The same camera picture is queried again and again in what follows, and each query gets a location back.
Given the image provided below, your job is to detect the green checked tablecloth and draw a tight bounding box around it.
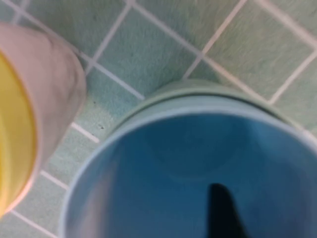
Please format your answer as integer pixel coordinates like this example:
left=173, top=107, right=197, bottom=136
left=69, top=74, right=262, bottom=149
left=0, top=0, right=317, bottom=238

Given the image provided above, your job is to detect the blue plastic cup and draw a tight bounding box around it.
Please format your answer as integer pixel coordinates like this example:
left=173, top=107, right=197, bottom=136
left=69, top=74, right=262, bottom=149
left=58, top=95, right=317, bottom=238

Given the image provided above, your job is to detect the yellow plastic cup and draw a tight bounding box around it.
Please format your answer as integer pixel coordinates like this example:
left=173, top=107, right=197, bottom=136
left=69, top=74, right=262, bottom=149
left=0, top=49, right=38, bottom=219

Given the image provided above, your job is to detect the pink plastic cup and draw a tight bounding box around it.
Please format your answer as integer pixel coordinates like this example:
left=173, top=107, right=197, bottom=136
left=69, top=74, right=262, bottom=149
left=0, top=22, right=87, bottom=217

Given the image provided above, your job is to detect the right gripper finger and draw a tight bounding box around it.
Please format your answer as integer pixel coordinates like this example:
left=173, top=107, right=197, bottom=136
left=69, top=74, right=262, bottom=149
left=207, top=182, right=251, bottom=238

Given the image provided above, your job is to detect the green plastic cup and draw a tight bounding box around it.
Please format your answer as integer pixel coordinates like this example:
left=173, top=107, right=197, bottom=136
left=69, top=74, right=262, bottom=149
left=111, top=78, right=317, bottom=139

